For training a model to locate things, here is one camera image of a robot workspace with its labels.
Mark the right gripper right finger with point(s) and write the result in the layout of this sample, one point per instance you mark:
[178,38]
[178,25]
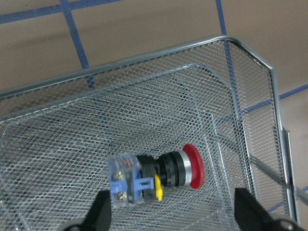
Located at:
[249,214]

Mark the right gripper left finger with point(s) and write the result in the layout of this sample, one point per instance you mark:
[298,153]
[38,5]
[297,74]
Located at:
[99,216]

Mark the red push button switch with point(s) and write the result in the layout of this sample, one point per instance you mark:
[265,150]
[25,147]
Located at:
[135,179]

